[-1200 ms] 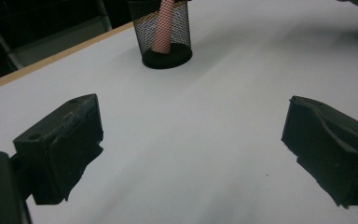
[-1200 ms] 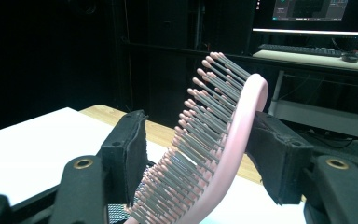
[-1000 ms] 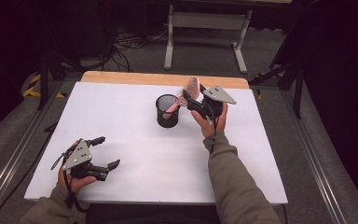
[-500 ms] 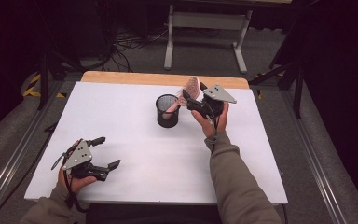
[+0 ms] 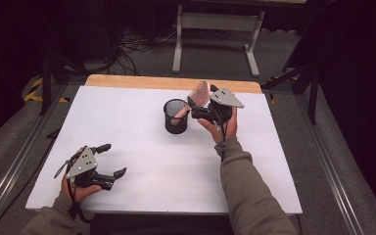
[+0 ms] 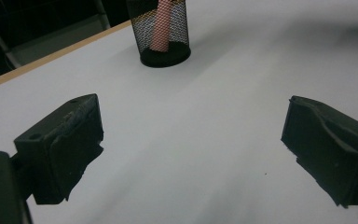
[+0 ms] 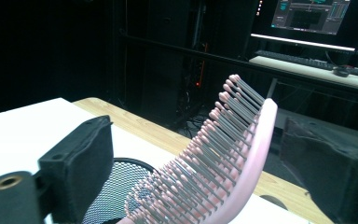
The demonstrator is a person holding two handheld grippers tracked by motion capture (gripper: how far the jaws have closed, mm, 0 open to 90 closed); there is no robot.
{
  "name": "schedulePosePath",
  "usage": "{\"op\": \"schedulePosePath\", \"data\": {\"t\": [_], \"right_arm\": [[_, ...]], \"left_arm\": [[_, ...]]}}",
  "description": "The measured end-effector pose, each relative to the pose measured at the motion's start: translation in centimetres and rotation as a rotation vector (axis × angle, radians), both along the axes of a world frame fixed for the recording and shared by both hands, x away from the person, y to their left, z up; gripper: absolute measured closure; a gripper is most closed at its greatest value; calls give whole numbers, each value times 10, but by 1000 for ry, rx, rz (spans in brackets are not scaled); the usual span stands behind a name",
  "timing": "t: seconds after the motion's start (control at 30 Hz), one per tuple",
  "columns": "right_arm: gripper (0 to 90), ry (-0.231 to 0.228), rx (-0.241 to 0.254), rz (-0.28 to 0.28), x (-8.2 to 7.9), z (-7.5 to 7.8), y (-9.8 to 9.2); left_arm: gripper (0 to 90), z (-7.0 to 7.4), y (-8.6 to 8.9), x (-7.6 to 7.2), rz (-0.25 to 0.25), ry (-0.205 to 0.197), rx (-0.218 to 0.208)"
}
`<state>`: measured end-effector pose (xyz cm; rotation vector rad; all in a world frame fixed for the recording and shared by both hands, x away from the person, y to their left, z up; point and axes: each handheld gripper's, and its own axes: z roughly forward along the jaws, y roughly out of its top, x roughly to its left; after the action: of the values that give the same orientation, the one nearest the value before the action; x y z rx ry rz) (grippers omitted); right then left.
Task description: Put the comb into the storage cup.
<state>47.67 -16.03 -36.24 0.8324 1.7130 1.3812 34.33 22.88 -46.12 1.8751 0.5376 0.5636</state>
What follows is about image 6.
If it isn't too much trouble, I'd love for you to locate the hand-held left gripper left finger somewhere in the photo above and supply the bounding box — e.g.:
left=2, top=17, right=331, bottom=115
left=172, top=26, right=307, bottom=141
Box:
left=10, top=92, right=105, bottom=206

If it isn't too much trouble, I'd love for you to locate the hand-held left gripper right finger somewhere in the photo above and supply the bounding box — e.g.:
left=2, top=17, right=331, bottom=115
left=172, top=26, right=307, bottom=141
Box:
left=280, top=94, right=358, bottom=209

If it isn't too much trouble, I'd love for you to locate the pink hairbrush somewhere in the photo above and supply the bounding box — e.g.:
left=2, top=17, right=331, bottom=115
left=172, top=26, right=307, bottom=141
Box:
left=148, top=0, right=174, bottom=53

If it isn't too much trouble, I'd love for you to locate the black mesh pen holder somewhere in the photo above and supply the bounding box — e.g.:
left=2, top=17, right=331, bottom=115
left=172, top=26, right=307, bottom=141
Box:
left=125, top=0, right=192, bottom=69

